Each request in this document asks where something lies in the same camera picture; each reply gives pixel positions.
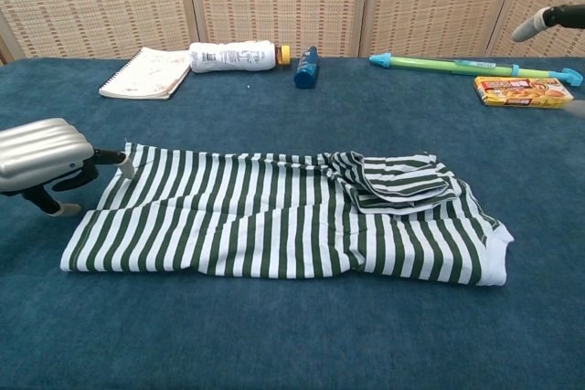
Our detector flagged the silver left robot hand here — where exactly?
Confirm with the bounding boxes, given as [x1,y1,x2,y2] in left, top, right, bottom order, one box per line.
[0,118,136,217]

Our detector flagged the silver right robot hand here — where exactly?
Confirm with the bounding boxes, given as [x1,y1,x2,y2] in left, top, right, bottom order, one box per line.
[510,4,585,121]

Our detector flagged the green white striped T-shirt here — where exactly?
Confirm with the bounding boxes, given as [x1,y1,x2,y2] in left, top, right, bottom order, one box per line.
[59,137,516,288]

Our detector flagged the yellow curry box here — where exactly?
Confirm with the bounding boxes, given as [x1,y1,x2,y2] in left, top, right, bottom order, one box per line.
[473,75,575,111]

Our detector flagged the white spiral notebook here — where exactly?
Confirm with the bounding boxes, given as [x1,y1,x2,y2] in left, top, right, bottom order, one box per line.
[98,46,192,101]

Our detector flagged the green blue water squirter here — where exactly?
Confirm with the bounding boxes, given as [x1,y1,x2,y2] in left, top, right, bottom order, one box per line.
[368,53,583,87]

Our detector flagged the white bottle yellow cap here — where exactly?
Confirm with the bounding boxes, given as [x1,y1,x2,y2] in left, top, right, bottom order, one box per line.
[188,40,293,74]

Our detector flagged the blue bottle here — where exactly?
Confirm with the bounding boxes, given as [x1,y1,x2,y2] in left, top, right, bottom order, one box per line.
[292,46,320,89]

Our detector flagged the woven folding screen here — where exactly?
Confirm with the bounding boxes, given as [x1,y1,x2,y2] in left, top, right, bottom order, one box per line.
[0,0,585,67]

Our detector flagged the blue felt table cover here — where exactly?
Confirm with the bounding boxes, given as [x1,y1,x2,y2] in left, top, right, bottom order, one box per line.
[0,57,585,390]

